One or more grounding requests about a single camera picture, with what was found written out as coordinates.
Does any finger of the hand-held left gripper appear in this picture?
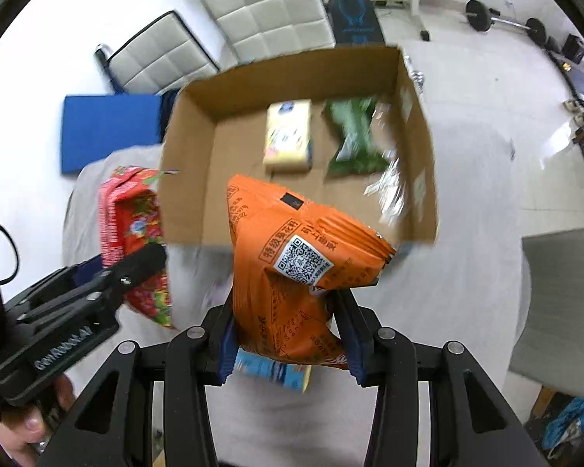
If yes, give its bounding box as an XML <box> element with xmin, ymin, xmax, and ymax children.
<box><xmin>2</xmin><ymin>255</ymin><xmax>105</xmax><ymax>319</ymax></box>
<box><xmin>17</xmin><ymin>242</ymin><xmax>169</xmax><ymax>334</ymax></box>

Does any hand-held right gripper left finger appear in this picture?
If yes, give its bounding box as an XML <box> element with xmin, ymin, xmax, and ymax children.
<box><xmin>41</xmin><ymin>297</ymin><xmax>237</xmax><ymax>467</ymax></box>

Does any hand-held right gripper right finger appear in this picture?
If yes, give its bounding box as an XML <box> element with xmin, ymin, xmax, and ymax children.
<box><xmin>331</xmin><ymin>289</ymin><xmax>551</xmax><ymax>467</ymax></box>

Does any red floral snack packet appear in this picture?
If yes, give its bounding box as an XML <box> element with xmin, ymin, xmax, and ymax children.
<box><xmin>97</xmin><ymin>165</ymin><xmax>178</xmax><ymax>330</ymax></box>

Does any orange snack bag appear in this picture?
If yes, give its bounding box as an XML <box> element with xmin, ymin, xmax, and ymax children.
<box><xmin>225</xmin><ymin>174</ymin><xmax>397</xmax><ymax>369</ymax></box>

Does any cardboard box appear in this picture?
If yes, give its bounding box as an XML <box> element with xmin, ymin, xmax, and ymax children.
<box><xmin>157</xmin><ymin>45</ymin><xmax>440</xmax><ymax>249</ymax></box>

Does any person's left hand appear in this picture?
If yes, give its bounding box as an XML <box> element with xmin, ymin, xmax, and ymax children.
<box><xmin>0</xmin><ymin>374</ymin><xmax>77</xmax><ymax>467</ymax></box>

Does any blue and white packet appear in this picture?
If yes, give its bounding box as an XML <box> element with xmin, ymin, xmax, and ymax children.
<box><xmin>232</xmin><ymin>349</ymin><xmax>313</xmax><ymax>394</ymax></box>

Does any blue foam mat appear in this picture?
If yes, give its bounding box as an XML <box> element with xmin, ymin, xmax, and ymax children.
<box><xmin>60</xmin><ymin>93</ymin><xmax>169</xmax><ymax>175</ymax></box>

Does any clear plastic packet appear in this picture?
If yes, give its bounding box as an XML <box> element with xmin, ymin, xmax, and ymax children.
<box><xmin>362</xmin><ymin>102</ymin><xmax>412</xmax><ymax>227</ymax></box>

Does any yellow tissue pack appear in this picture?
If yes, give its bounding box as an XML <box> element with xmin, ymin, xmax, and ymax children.
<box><xmin>263</xmin><ymin>99</ymin><xmax>315</xmax><ymax>172</ymax></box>

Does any white padded chair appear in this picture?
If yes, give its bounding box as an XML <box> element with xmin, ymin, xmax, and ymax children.
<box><xmin>95</xmin><ymin>10</ymin><xmax>221</xmax><ymax>95</ymax></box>
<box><xmin>197</xmin><ymin>0</ymin><xmax>336</xmax><ymax>66</ymax></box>

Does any green snack packet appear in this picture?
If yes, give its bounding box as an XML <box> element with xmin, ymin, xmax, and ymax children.
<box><xmin>322</xmin><ymin>97</ymin><xmax>389</xmax><ymax>177</ymax></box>

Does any blue cloth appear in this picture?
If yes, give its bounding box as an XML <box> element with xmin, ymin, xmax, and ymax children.
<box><xmin>542</xmin><ymin>392</ymin><xmax>584</xmax><ymax>460</ymax></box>

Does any black weight bench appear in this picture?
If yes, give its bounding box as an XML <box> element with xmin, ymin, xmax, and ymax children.
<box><xmin>325</xmin><ymin>0</ymin><xmax>381</xmax><ymax>47</ymax></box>

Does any pair of shoes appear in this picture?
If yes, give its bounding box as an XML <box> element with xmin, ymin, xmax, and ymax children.
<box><xmin>563</xmin><ymin>98</ymin><xmax>584</xmax><ymax>125</ymax></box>

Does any black metal rack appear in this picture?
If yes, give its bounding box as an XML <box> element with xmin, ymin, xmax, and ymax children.
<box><xmin>545</xmin><ymin>33</ymin><xmax>584</xmax><ymax>212</ymax></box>

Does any barbell with black plates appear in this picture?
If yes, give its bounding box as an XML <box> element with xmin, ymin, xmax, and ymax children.
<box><xmin>465</xmin><ymin>0</ymin><xmax>548</xmax><ymax>48</ymax></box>

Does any black cable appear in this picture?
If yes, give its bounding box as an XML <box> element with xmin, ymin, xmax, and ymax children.
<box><xmin>0</xmin><ymin>222</ymin><xmax>20</xmax><ymax>284</ymax></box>

